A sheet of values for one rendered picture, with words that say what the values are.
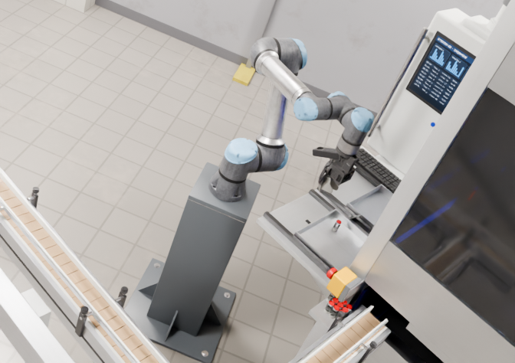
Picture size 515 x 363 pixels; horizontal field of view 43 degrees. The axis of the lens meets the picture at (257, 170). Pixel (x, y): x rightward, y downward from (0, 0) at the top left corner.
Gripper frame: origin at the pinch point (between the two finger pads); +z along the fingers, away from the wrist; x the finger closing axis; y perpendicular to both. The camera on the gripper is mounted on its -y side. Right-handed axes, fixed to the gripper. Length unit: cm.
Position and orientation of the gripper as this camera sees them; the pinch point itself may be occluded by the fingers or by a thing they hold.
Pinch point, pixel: (320, 188)
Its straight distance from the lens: 236.6
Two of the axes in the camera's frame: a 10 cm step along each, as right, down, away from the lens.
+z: -3.1, 7.5, 5.9
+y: 6.8, 6.1, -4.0
